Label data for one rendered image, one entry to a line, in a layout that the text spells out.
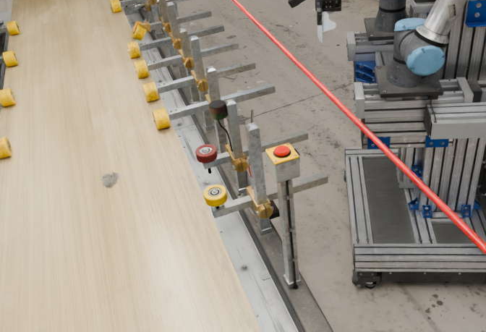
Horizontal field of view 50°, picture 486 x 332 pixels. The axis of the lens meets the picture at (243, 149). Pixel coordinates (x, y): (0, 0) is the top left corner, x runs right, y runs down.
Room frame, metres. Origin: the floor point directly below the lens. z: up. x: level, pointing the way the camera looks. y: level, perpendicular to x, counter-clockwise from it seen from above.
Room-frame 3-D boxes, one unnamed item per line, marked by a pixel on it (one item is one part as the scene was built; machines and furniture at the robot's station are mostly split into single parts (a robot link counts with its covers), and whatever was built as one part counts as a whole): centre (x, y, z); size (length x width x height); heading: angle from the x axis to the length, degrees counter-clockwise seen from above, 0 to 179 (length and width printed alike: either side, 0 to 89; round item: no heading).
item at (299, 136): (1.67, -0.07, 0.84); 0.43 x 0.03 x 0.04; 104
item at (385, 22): (2.21, -0.75, 1.09); 0.15 x 0.15 x 0.10
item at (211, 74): (1.85, 0.08, 0.89); 0.04 x 0.04 x 0.48; 14
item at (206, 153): (1.61, 0.14, 0.85); 0.08 x 0.08 x 0.11
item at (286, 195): (1.11, -0.10, 0.93); 0.05 x 0.05 x 0.45; 14
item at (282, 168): (1.11, -0.10, 1.18); 0.07 x 0.07 x 0.08; 14
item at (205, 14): (2.88, 0.25, 0.95); 0.37 x 0.03 x 0.03; 104
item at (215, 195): (1.36, 0.11, 0.85); 0.08 x 0.08 x 0.11
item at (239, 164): (1.62, 0.03, 0.85); 0.14 x 0.06 x 0.05; 14
